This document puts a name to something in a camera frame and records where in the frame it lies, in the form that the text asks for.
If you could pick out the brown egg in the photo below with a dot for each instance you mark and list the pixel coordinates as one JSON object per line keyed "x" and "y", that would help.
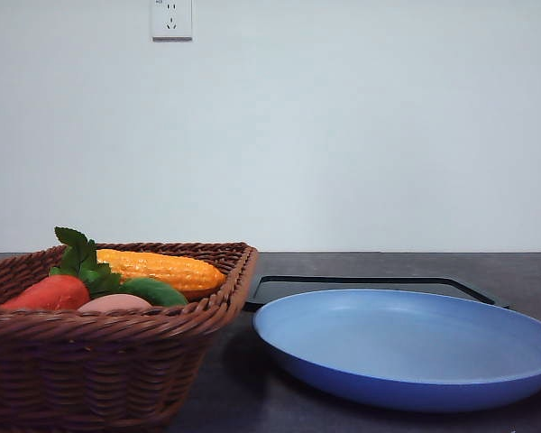
{"x": 116, "y": 302}

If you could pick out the blue round plate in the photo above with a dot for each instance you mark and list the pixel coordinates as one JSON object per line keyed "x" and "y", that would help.
{"x": 400, "y": 351}

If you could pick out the brown wicker basket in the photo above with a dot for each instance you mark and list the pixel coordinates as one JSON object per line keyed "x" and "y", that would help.
{"x": 112, "y": 369}

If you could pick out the black rectangular tray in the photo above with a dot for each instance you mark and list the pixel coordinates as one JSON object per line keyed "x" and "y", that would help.
{"x": 269, "y": 287}

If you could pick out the yellow toy corn cob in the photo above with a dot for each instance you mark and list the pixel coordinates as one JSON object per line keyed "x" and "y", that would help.
{"x": 189, "y": 276}

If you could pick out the green toy cucumber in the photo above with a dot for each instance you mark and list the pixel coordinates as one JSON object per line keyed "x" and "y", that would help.
{"x": 156, "y": 292}

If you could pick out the green carrot leaves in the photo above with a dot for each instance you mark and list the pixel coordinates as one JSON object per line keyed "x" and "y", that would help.
{"x": 79, "y": 259}

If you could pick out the orange toy carrot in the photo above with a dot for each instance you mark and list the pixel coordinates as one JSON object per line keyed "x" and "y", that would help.
{"x": 58, "y": 292}

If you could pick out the white wall power socket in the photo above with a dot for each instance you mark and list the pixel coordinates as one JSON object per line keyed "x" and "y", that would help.
{"x": 172, "y": 21}

